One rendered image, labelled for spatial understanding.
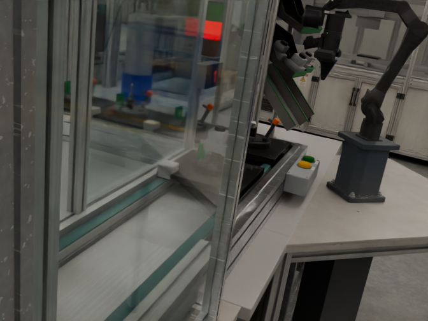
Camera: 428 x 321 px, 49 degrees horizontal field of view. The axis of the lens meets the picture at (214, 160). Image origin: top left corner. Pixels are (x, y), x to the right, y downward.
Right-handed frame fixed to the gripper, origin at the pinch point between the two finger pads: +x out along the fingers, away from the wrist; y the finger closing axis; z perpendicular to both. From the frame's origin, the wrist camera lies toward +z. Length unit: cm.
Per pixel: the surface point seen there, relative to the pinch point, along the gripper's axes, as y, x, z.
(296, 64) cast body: -21.1, 2.2, 13.6
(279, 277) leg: 45, 52, -6
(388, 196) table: -7.7, 39.5, -29.5
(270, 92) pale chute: -16.8, 13.7, 20.5
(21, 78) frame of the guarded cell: 138, -11, -2
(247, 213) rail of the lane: 59, 30, 3
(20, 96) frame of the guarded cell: 138, -10, -2
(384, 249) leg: 23, 45, -31
